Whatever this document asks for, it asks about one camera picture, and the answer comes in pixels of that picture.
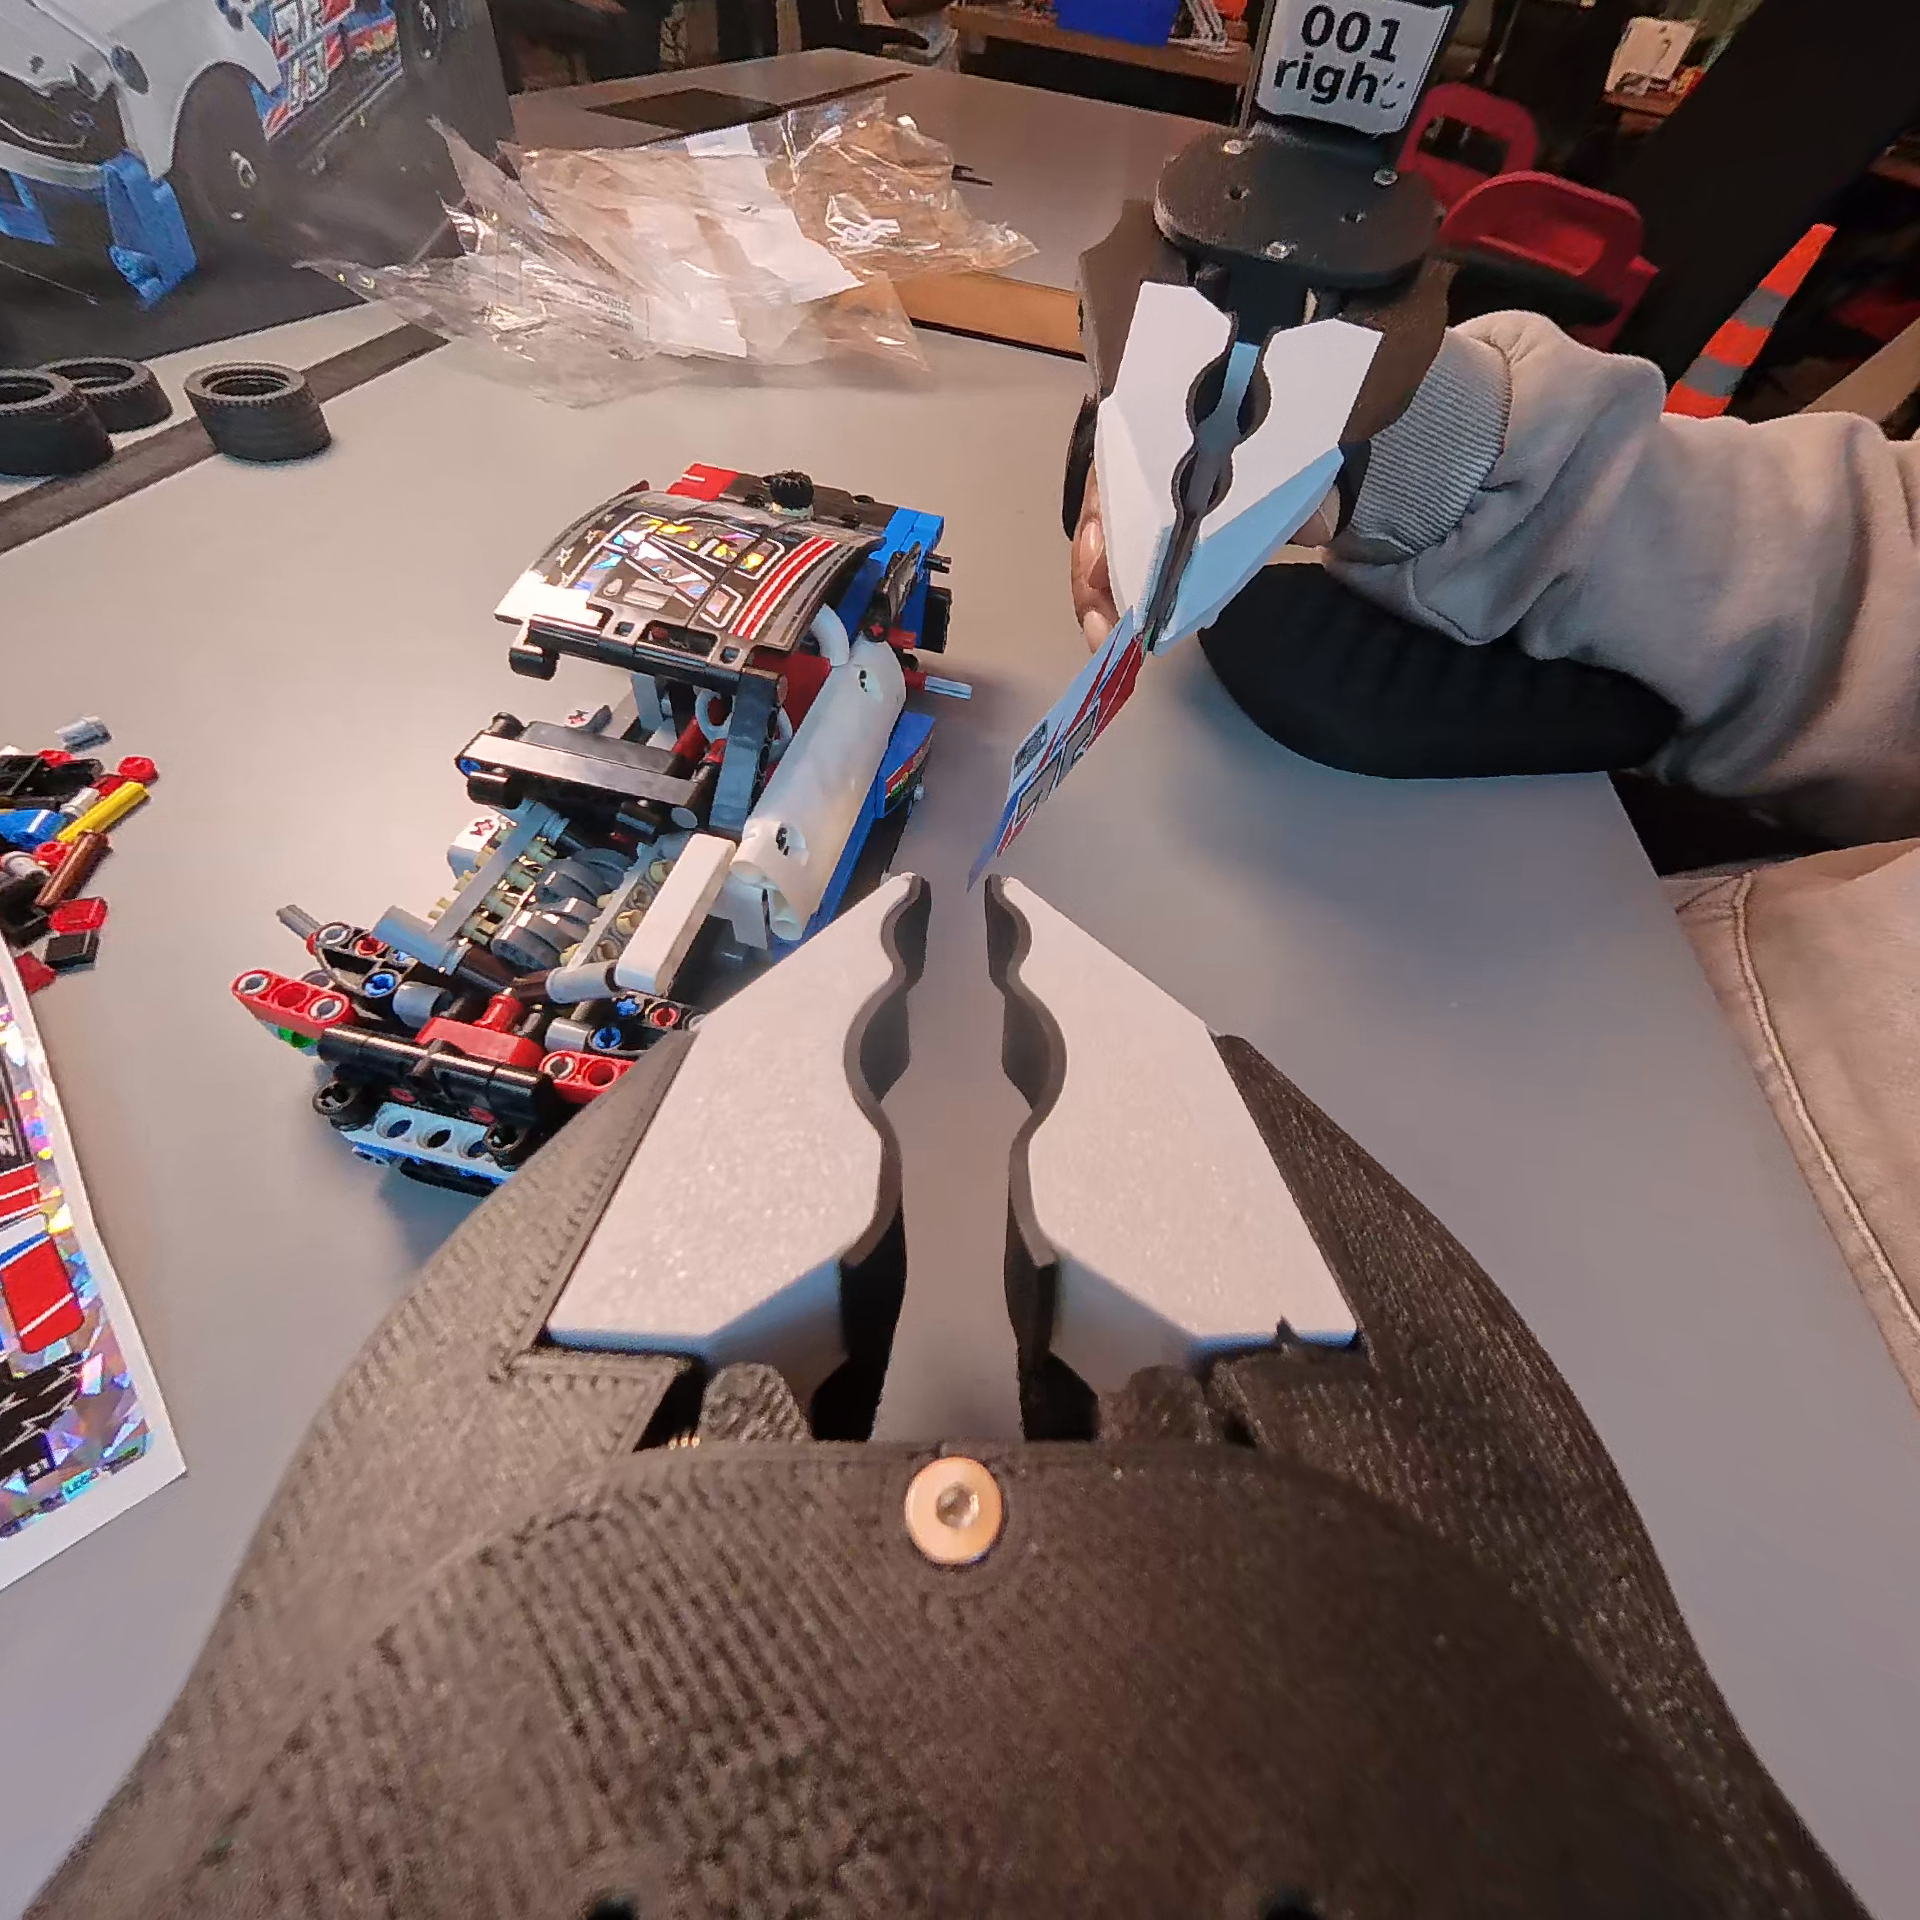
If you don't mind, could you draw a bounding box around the clear plastic bag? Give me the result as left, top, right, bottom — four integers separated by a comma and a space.
661, 94, 1040, 278
300, 118, 920, 410

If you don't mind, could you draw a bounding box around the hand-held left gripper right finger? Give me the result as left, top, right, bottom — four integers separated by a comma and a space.
983, 874, 1363, 1442

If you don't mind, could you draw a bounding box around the red chair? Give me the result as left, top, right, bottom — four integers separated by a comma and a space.
1439, 171, 1661, 355
1402, 82, 1542, 182

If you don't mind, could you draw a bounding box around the red white blue sticker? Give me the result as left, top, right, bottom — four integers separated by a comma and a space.
967, 608, 1149, 894

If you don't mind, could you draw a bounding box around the black rubber lego tire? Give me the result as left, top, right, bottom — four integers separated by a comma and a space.
0, 369, 116, 481
183, 358, 334, 464
37, 355, 173, 433

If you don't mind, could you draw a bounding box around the person's right forearm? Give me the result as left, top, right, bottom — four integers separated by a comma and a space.
1199, 307, 1920, 848

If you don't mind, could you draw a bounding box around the lego set box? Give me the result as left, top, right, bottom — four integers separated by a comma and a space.
0, 0, 512, 369

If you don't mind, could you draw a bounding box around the holographic sticker sheet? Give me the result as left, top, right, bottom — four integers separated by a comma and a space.
0, 944, 190, 1594

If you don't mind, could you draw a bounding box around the pile of mixed lego pieces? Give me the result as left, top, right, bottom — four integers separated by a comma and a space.
0, 717, 159, 993

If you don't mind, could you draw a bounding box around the orange grey striped object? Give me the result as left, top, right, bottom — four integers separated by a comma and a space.
1664, 224, 1839, 424

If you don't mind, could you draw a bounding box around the person's right hand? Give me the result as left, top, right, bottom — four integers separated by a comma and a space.
1063, 405, 1138, 654

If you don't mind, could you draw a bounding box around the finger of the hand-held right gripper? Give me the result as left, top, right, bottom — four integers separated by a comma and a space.
1148, 321, 1387, 657
1092, 278, 1247, 640

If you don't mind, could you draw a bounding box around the person's torso in beige hoodie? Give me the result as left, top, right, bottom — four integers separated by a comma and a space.
1656, 840, 1920, 1384

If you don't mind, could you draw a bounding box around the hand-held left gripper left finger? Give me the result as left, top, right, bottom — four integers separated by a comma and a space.
544, 874, 933, 1440

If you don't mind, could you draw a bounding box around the lego race car model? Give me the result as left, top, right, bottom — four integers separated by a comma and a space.
228, 461, 973, 1194

